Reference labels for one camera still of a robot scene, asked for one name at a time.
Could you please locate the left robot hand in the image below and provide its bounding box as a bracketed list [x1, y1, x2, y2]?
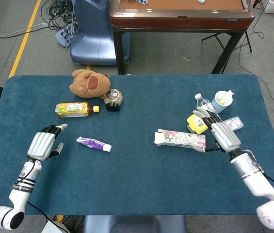
[27, 123, 68, 162]

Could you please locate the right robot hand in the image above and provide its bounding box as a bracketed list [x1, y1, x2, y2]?
[192, 107, 242, 153]

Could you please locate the purple toothpaste tube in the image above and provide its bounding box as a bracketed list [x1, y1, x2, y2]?
[76, 136, 106, 151]

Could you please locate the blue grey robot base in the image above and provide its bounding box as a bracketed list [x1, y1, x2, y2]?
[70, 0, 132, 66]

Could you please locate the floral toothpaste carton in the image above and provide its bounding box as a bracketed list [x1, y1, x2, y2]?
[154, 129, 207, 148]

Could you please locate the blue white flat packet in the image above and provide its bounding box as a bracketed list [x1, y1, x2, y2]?
[224, 116, 244, 132]

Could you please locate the yellow green lidded box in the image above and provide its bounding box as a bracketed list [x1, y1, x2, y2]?
[186, 114, 210, 134]

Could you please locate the pale blue plastic cup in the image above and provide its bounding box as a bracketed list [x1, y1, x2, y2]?
[211, 89, 235, 114]

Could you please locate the clear plastic water bottle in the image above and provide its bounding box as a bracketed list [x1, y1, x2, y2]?
[194, 93, 222, 121]

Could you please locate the tea bottle yellow label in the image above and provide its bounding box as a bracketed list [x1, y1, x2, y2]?
[55, 102, 100, 119]

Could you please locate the brown plush capybara toy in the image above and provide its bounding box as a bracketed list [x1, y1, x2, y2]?
[69, 69, 112, 99]

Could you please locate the white flat box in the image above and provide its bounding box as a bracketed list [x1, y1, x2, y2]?
[41, 222, 66, 233]

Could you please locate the round glass jar black lid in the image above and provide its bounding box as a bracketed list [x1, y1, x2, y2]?
[103, 88, 124, 112]

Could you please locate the blue felt table cover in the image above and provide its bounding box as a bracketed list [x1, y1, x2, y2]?
[0, 74, 274, 216]

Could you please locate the grey power strip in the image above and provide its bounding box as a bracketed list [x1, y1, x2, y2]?
[55, 23, 79, 48]

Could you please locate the wooden mahjong table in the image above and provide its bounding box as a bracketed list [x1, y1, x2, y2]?
[109, 0, 256, 75]

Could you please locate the blue grey robot torso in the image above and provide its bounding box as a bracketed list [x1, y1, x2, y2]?
[83, 215, 187, 233]

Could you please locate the black cable bundle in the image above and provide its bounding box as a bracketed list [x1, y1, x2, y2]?
[41, 0, 79, 32]

